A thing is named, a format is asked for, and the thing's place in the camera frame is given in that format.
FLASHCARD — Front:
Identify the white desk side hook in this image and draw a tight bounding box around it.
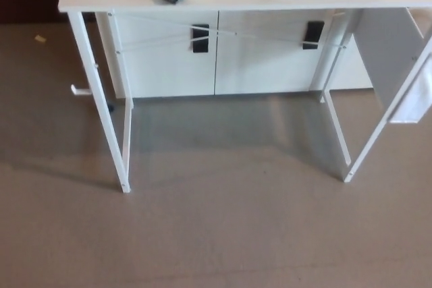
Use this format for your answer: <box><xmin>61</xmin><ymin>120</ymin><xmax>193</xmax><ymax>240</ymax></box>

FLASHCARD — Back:
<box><xmin>70</xmin><ymin>83</ymin><xmax>92</xmax><ymax>97</ymax></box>

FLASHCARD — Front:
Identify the white cabinet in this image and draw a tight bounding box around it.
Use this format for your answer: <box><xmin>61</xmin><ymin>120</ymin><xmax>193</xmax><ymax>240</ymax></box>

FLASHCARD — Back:
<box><xmin>107</xmin><ymin>8</ymin><xmax>383</xmax><ymax>100</ymax></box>

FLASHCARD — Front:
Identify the black cabinet handle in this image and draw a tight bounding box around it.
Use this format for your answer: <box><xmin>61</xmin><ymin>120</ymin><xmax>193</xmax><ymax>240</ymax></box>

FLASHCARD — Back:
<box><xmin>191</xmin><ymin>24</ymin><xmax>211</xmax><ymax>55</ymax></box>
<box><xmin>302</xmin><ymin>20</ymin><xmax>325</xmax><ymax>51</ymax></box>

